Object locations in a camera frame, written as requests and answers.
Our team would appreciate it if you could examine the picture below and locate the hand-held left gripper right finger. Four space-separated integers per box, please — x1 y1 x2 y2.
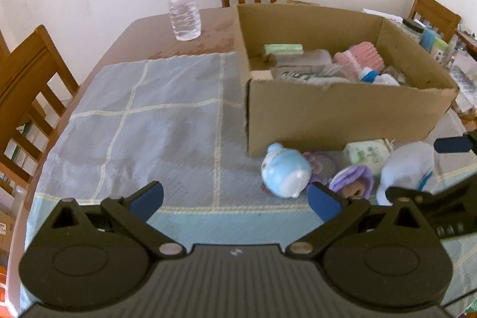
285 182 425 257

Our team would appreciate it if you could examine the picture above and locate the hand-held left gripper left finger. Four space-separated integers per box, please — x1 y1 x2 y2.
52 181 186 259

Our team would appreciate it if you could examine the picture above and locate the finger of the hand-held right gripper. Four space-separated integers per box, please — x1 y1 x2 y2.
434 130 477 156
385 180 477 238

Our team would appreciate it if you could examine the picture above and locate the white plush toy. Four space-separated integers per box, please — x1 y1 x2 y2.
376 141 437 205

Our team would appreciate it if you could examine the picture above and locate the brown cardboard box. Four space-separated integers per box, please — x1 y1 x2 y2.
236 0 459 158

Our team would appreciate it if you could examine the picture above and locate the small purple plush doll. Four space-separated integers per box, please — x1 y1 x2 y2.
303 150 337 184

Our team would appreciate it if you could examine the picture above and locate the purple hooded doll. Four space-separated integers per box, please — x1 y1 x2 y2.
330 165 375 199

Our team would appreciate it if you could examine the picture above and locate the light blue toy figure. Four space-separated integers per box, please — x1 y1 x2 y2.
261 143 312 197

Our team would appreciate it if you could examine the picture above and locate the clear bag of papers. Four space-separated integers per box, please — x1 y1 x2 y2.
449 53 477 114

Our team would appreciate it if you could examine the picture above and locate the white green tissue packet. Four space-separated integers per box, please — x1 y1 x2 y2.
343 138 392 175

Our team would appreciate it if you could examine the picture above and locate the grey checked tablecloth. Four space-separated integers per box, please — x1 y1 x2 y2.
18 52 477 304

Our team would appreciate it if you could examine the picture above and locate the green lidded cup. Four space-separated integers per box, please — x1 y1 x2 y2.
432 38 450 61

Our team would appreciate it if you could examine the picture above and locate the blue plastic container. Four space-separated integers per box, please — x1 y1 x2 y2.
420 28 436 47

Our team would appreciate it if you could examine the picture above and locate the glass jar with black lid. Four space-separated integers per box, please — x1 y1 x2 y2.
402 19 425 41

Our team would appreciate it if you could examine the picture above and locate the grey printed packet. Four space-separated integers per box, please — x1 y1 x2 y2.
272 65 349 85

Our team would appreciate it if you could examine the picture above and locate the light green small box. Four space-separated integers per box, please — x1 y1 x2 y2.
264 43 304 60

